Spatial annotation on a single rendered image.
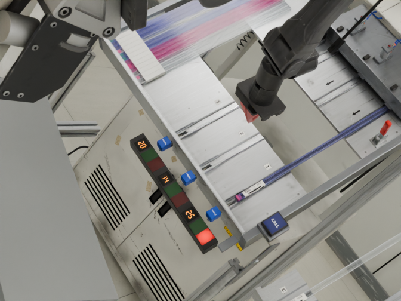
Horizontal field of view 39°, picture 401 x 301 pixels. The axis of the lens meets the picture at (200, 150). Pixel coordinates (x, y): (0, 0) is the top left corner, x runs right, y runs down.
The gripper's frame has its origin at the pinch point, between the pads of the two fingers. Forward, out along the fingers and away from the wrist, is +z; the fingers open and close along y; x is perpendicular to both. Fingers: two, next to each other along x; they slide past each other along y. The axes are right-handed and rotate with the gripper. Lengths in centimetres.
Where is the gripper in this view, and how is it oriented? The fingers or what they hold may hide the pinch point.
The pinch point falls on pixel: (250, 119)
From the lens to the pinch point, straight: 131.9
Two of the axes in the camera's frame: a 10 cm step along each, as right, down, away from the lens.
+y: -5.4, -7.6, 3.5
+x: -8.2, 3.9, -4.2
